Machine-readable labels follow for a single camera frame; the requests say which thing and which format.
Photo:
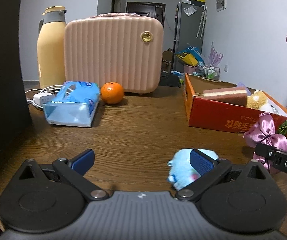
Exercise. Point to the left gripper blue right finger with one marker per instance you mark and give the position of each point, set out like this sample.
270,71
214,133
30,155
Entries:
202,160

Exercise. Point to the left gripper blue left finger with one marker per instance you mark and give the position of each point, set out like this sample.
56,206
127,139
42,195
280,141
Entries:
82,162

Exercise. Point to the blue plush toy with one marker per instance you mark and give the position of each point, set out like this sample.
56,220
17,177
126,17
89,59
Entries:
181,172

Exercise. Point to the white yellow plush toy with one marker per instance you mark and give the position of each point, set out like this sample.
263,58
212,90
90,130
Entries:
259,101

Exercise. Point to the pink layered sponge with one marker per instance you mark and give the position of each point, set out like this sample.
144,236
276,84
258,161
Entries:
234,95

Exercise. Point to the purple knitted pouch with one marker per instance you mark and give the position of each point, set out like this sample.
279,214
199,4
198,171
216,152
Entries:
240,84

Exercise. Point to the purple satin bag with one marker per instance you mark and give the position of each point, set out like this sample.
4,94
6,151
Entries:
263,132

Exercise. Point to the red cardboard box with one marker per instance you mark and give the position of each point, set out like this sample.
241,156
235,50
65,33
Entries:
215,115

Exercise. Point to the blue tissue pack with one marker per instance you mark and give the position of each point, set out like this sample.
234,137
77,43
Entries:
74,105

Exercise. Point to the orange fruit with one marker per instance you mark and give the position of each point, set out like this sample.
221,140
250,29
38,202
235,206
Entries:
112,93

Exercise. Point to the metal storage cart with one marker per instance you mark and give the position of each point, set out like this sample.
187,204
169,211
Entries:
208,72

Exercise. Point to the yellow thermos jug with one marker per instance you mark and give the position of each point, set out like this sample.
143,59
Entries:
50,47

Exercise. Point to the pink ribbed suitcase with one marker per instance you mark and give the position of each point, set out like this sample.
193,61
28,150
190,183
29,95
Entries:
122,48

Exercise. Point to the grey refrigerator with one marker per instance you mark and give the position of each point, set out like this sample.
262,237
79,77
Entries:
187,21

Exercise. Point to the dark entrance door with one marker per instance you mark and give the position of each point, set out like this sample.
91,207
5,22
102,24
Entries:
154,10

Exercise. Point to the white charger with cable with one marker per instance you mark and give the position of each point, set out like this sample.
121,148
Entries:
38,97

